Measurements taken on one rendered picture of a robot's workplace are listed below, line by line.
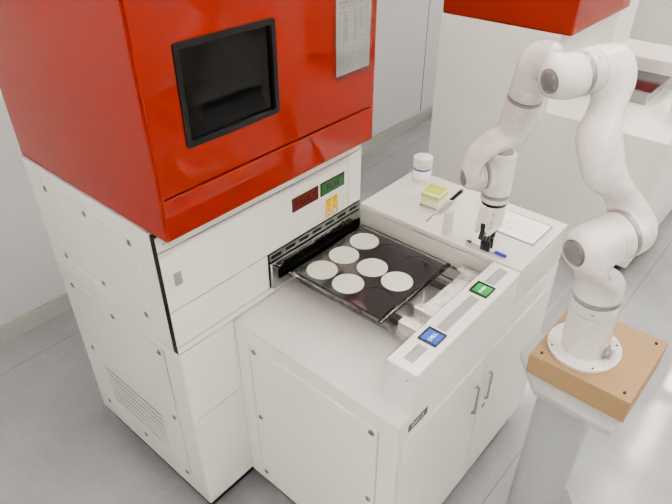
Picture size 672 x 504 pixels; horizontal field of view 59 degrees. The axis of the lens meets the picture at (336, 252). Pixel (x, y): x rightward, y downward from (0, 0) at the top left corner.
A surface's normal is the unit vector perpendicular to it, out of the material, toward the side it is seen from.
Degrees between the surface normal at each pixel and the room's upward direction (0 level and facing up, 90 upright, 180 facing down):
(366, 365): 0
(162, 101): 90
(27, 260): 90
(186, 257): 90
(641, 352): 4
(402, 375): 90
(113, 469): 0
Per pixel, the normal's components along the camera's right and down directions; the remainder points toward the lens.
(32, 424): 0.00, -0.82
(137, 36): 0.76, 0.37
